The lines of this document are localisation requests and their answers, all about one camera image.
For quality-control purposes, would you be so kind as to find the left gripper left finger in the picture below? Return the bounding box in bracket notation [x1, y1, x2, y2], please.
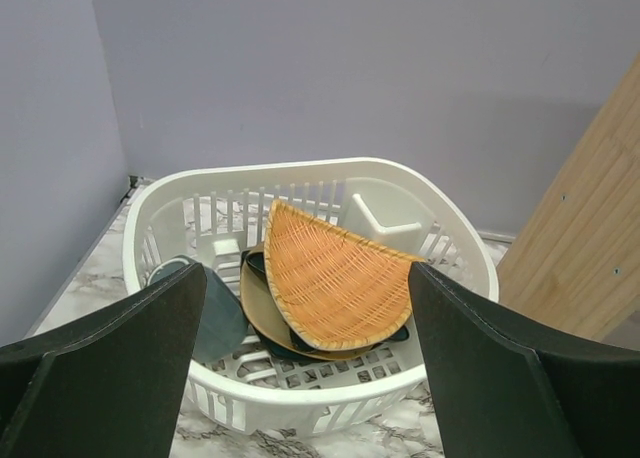
[1, 264, 206, 457]

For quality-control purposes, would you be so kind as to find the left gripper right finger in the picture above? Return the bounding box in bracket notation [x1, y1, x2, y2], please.
[409, 262, 639, 457]

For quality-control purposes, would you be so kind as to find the wooden two-tier shelf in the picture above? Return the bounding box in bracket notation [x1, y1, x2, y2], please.
[498, 63, 639, 341]

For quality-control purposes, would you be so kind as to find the dark teal cup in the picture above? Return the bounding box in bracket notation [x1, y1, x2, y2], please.
[146, 255, 248, 365]

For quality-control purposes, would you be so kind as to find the white plastic basket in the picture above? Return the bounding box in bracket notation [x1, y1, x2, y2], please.
[122, 158, 499, 436]

